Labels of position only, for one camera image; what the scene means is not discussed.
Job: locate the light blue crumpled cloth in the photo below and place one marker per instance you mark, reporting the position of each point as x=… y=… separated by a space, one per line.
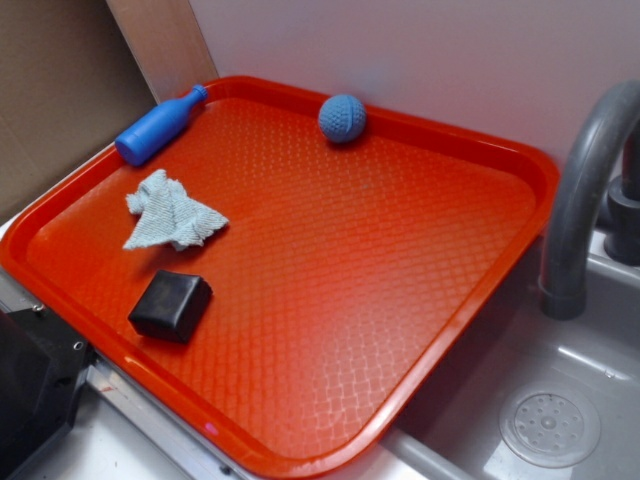
x=168 y=215

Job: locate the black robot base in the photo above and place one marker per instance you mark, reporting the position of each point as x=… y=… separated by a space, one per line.
x=44 y=364

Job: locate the blue textured ball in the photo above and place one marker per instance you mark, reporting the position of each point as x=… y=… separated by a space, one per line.
x=342 y=118

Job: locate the blue plastic bottle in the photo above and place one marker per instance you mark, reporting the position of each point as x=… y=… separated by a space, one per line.
x=145 y=137

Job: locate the red plastic tray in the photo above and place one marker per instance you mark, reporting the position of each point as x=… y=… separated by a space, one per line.
x=343 y=277

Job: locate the grey curved faucet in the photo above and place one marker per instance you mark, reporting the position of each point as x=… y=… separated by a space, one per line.
x=601 y=175

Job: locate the black rectangular block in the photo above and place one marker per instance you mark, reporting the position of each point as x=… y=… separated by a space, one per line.
x=171 y=306

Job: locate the round sink drain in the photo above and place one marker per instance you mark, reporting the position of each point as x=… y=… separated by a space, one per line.
x=549 y=425

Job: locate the brown cardboard panel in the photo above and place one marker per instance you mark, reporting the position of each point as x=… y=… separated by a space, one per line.
x=69 y=85

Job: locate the wooden board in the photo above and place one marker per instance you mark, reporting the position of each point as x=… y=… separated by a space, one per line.
x=167 y=44

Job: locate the grey plastic sink basin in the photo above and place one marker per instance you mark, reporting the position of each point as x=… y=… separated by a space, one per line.
x=450 y=428

